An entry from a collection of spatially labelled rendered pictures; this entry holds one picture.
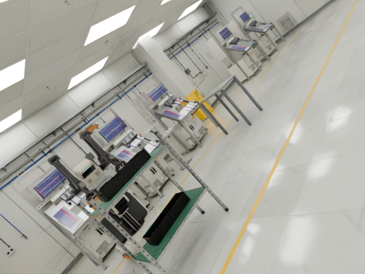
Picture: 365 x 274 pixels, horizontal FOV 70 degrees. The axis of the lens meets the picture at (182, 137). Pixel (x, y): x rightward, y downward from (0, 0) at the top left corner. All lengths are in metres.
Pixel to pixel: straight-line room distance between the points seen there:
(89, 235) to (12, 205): 2.10
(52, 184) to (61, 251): 1.93
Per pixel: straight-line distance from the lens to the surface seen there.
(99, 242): 4.79
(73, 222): 4.49
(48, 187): 4.84
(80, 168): 3.25
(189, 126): 6.02
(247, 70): 8.46
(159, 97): 6.06
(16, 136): 6.60
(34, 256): 6.30
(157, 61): 7.93
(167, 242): 2.45
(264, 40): 9.82
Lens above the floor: 1.28
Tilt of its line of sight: 9 degrees down
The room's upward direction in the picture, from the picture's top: 42 degrees counter-clockwise
